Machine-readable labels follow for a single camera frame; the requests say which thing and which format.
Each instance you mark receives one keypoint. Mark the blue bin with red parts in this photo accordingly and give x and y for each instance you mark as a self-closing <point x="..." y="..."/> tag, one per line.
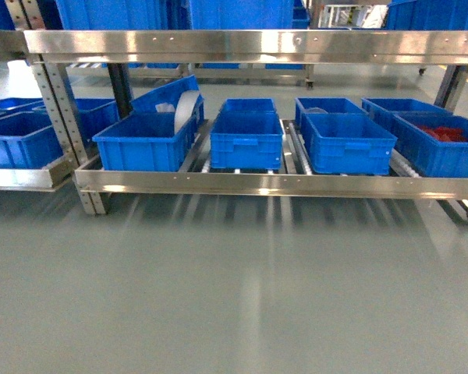
<point x="432" y="157"/>

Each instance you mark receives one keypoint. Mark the left steel shelf rack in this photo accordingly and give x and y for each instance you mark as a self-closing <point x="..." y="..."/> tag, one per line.
<point x="56" y="95"/>

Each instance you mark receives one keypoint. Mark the stainless steel shelf rack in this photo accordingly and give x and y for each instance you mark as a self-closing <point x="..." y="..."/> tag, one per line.
<point x="295" y="177"/>

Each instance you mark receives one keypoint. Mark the blue bin front centre-left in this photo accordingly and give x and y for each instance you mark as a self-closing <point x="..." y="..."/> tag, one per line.
<point x="246" y="140"/>

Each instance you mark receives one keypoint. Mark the blue bin centre-left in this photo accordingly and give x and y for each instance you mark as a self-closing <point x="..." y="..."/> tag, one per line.
<point x="249" y="104"/>
<point x="246" y="140"/>

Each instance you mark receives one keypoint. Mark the blue bin rear centre-left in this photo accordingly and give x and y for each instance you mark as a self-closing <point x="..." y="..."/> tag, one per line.
<point x="249" y="104"/>

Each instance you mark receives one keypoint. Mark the white tape roll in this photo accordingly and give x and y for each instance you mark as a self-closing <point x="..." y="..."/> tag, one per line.
<point x="185" y="108"/>

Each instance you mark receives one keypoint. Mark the blue bin front left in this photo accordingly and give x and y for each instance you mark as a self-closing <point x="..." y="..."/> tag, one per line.
<point x="145" y="142"/>

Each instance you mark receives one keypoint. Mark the tilted blue bin rear left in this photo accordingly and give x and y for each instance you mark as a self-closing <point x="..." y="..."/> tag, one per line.
<point x="165" y="98"/>

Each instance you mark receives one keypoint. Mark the blue bin front centre-right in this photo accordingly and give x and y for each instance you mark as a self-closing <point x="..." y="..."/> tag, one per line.
<point x="349" y="144"/>

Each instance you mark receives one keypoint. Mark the blue bin centre-right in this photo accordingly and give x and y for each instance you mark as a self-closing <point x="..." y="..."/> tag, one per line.
<point x="331" y="105"/>
<point x="349" y="144"/>

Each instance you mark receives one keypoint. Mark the blue bin rear centre-right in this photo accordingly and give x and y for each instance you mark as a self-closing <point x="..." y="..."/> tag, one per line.
<point x="331" y="105"/>

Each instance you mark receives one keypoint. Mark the blue bin rear right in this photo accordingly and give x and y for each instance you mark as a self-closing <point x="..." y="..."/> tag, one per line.
<point x="381" y="110"/>

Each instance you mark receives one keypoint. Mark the blue bin on left rack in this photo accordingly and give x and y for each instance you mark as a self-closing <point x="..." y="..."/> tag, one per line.
<point x="27" y="141"/>

